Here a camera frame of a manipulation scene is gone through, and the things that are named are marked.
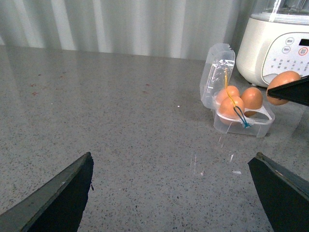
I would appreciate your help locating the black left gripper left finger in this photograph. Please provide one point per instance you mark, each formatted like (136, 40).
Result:
(57, 206)

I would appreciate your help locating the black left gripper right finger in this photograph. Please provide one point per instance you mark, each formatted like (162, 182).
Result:
(284, 195)

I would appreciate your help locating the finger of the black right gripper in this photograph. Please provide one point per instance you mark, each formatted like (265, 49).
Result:
(296, 91)

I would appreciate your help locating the brown egg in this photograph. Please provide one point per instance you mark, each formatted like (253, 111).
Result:
(226, 109)
(252, 99)
(226, 92)
(281, 79)

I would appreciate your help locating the brown egg in box front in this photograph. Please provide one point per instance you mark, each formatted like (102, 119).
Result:
(226, 109)

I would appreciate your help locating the clear plastic egg box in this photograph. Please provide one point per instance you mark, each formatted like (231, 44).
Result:
(221, 56)

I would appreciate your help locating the white soy milk maker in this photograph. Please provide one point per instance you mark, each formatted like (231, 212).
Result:
(276, 40)

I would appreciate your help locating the yellow and blue rubber bands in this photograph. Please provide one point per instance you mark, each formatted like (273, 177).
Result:
(236, 108)

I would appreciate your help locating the grey curtain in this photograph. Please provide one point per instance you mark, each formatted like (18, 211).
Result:
(165, 28)

